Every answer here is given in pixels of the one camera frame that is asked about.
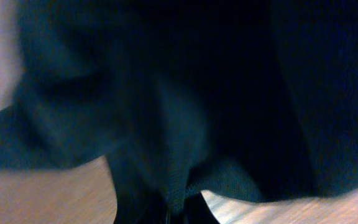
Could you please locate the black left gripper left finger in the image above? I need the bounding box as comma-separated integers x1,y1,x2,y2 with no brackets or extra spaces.
114,186,168,224

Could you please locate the black t-shirt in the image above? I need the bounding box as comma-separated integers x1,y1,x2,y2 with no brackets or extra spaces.
0,0,358,223

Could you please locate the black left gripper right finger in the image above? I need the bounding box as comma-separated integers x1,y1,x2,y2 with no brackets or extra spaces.
185,193,219,224

